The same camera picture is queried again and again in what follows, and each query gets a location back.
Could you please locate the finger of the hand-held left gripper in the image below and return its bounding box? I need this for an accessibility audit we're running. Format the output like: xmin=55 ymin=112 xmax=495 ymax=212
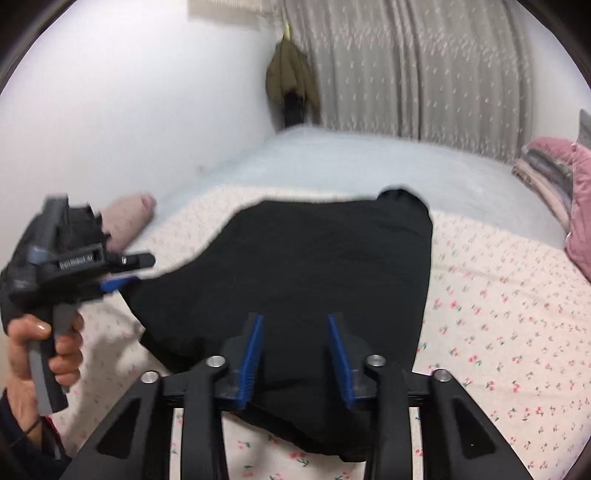
xmin=99 ymin=276 xmax=141 ymax=294
xmin=107 ymin=252 xmax=156 ymax=269

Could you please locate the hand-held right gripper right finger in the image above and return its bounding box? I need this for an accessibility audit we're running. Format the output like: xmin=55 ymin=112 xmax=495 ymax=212
xmin=328 ymin=313 xmax=534 ymax=480

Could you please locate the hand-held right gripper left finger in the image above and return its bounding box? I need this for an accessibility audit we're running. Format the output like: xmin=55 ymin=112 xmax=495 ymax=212
xmin=62 ymin=313 xmax=266 ymax=480

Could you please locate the black padded coat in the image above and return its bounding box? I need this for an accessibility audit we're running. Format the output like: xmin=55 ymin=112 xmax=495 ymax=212
xmin=124 ymin=187 xmax=434 ymax=462

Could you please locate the person's left forearm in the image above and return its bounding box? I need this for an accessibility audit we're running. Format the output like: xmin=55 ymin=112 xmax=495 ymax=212
xmin=0 ymin=388 xmax=72 ymax=480

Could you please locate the person's left hand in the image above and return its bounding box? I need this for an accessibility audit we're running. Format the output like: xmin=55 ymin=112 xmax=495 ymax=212
xmin=6 ymin=314 xmax=85 ymax=416

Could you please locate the pale pink bolster pillow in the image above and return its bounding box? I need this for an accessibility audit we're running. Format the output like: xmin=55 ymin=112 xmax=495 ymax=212
xmin=99 ymin=194 xmax=158 ymax=254

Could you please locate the white cherry-print bed sheet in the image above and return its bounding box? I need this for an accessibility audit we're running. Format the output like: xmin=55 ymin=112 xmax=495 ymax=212
xmin=46 ymin=182 xmax=591 ymax=480

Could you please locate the olive green hanging jacket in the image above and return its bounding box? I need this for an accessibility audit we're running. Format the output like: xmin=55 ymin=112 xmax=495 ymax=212
xmin=265 ymin=39 xmax=321 ymax=115

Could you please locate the beige folded blanket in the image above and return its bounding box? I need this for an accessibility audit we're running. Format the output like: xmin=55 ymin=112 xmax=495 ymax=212
xmin=512 ymin=159 xmax=573 ymax=232

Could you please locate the pink velvet pillow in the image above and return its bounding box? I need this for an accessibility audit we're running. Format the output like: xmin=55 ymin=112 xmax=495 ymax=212
xmin=564 ymin=143 xmax=591 ymax=282

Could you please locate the pink folded quilt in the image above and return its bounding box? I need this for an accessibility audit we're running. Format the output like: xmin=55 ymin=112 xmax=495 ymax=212
xmin=521 ymin=136 xmax=578 ymax=188

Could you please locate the grey star-patterned curtain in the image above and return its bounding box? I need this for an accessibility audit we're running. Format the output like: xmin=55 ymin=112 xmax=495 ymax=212
xmin=277 ymin=0 xmax=539 ymax=164

